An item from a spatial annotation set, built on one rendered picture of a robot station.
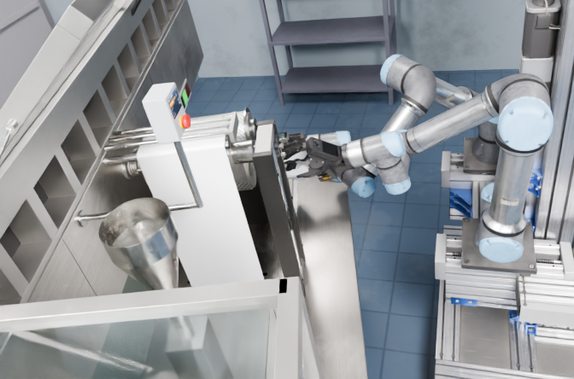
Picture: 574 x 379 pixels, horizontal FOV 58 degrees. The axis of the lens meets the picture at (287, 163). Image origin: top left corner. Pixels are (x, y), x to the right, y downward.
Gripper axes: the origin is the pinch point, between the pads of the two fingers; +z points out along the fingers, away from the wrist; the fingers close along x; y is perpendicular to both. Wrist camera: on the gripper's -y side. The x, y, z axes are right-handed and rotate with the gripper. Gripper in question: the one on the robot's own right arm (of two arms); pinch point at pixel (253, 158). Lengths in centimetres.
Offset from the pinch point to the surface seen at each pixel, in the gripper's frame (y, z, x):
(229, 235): 2.9, 3.5, 41.4
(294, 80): -94, 4, -236
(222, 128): 34.8, -1.6, 33.5
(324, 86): -94, -20, -219
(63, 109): 54, 30, 47
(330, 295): -19, -24, 49
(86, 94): 51, 30, 34
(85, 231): 29, 30, 62
